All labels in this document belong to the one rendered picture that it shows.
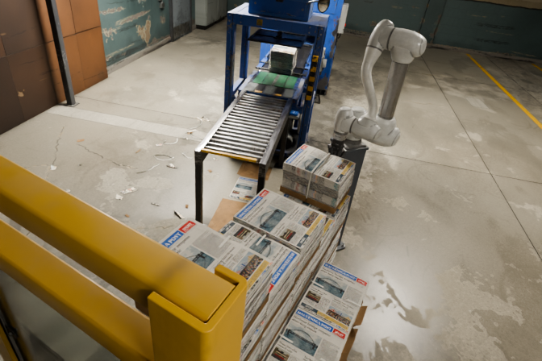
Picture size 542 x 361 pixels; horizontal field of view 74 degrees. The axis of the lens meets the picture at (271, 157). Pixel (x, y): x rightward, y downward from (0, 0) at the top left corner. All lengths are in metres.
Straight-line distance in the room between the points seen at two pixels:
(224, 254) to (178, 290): 0.81
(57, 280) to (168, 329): 0.35
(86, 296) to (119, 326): 0.09
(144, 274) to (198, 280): 0.07
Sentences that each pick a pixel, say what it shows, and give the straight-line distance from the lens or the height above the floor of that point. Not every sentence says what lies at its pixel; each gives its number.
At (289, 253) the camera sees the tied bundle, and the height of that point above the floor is 1.06.
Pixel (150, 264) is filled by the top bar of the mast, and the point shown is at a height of 1.85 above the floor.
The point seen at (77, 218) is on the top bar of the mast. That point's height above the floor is 1.85.
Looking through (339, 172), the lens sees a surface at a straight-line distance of 2.19.
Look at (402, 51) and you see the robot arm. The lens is 2.29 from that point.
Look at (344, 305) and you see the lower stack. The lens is 2.10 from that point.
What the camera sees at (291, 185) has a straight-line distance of 2.26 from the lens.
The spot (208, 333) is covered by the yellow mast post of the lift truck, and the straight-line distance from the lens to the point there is 0.44.
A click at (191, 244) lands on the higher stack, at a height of 1.29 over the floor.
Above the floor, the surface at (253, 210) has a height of 1.07.
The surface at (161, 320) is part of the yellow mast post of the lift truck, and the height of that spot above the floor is 1.82.
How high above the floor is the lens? 2.22
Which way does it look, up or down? 32 degrees down
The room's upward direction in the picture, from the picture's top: 7 degrees clockwise
